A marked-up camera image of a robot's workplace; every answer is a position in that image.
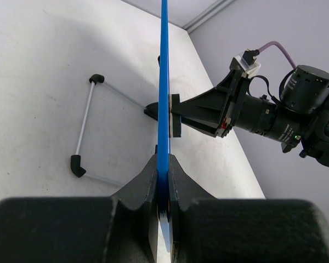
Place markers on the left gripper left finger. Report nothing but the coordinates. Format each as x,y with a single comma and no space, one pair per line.
119,228

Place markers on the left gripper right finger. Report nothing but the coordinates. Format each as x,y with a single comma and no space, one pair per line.
207,229

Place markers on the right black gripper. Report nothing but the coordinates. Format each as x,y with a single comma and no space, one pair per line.
204,112

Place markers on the blue framed whiteboard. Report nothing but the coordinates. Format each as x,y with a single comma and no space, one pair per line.
163,142

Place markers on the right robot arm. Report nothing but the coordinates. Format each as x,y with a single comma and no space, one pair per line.
299,115

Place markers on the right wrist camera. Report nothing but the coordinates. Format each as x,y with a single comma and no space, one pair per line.
247,62

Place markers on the whiteboard wire stand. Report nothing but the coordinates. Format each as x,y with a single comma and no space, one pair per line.
116,138

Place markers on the right aluminium frame post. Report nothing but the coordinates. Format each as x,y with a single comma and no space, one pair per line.
207,15

